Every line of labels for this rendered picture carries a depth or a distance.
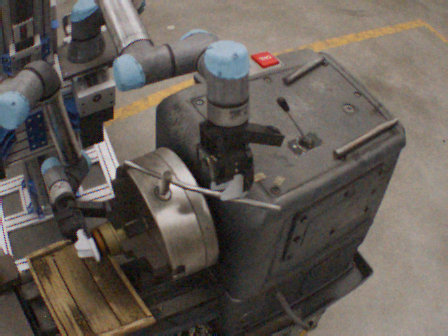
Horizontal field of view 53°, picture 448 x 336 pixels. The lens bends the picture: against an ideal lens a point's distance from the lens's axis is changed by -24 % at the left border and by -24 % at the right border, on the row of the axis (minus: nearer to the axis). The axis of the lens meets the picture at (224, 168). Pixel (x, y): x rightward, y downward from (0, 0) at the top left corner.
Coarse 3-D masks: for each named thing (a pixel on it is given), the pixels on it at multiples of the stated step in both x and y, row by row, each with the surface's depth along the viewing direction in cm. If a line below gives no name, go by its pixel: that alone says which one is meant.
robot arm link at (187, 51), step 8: (192, 32) 104; (200, 32) 103; (208, 32) 106; (184, 40) 101; (192, 40) 100; (200, 40) 101; (208, 40) 100; (216, 40) 101; (176, 48) 99; (184, 48) 99; (192, 48) 99; (200, 48) 99; (176, 56) 98; (184, 56) 99; (192, 56) 99; (200, 56) 98; (176, 64) 99; (184, 64) 99; (192, 64) 100; (176, 72) 100; (184, 72) 101
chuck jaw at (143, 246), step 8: (128, 240) 129; (136, 240) 129; (144, 240) 130; (152, 240) 130; (128, 248) 127; (136, 248) 128; (144, 248) 128; (152, 248) 128; (128, 256) 129; (136, 256) 127; (144, 256) 127; (152, 256) 127; (160, 256) 127; (152, 264) 125; (160, 264) 125; (168, 264) 127; (152, 272) 128; (160, 272) 127; (176, 272) 128
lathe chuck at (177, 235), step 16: (144, 160) 130; (160, 160) 129; (128, 176) 127; (144, 176) 125; (144, 192) 122; (176, 192) 123; (144, 208) 124; (160, 208) 121; (176, 208) 122; (192, 208) 124; (128, 224) 147; (160, 224) 120; (176, 224) 122; (192, 224) 123; (160, 240) 123; (176, 240) 122; (192, 240) 124; (176, 256) 123; (192, 256) 126; (192, 272) 132
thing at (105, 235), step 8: (104, 224) 129; (96, 232) 127; (104, 232) 127; (112, 232) 127; (120, 232) 129; (96, 240) 126; (104, 240) 127; (112, 240) 127; (120, 240) 129; (104, 248) 126; (112, 248) 127; (120, 248) 128; (104, 256) 127; (112, 256) 129
